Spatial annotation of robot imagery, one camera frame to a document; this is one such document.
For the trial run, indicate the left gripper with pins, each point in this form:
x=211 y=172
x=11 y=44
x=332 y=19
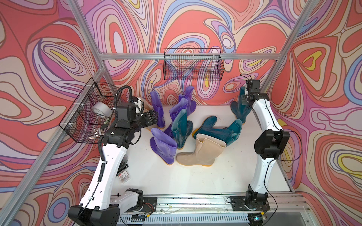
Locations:
x=153 y=119

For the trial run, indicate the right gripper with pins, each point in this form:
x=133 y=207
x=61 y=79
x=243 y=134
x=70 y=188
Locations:
x=243 y=101

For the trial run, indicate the beige boot front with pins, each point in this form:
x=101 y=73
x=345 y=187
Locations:
x=207 y=149

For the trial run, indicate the beige boot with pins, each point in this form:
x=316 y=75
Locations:
x=207 y=149
x=142 y=105

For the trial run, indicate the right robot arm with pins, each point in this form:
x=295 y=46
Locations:
x=269 y=146

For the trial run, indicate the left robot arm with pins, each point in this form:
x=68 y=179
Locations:
x=96 y=208

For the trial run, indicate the purple boot upright back left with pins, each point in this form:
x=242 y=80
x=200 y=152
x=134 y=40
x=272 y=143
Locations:
x=157 y=106

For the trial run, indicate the purple boot front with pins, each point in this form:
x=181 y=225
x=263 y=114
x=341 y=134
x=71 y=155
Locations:
x=163 y=145

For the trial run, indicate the purple boot leaning centre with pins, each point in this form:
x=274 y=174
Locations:
x=174 y=111

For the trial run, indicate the purple boot back centre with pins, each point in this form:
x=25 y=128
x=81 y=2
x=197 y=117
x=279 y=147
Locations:
x=191 y=107

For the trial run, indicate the white tape roll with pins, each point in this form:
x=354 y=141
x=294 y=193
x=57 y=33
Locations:
x=102 y=109

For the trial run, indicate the small red white packet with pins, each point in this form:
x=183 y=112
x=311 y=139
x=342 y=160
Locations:
x=124 y=176

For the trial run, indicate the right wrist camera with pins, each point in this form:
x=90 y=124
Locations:
x=253 y=86

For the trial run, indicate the black wire basket left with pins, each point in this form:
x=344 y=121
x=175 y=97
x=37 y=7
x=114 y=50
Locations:
x=80 y=123

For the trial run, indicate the black wire basket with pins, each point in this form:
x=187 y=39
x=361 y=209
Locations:
x=80 y=123
x=193 y=64

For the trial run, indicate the black wire basket back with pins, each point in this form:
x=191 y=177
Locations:
x=193 y=64

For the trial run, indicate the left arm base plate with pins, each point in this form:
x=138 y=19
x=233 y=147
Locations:
x=149 y=206

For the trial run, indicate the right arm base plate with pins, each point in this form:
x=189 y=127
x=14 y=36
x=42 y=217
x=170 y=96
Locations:
x=240 y=203

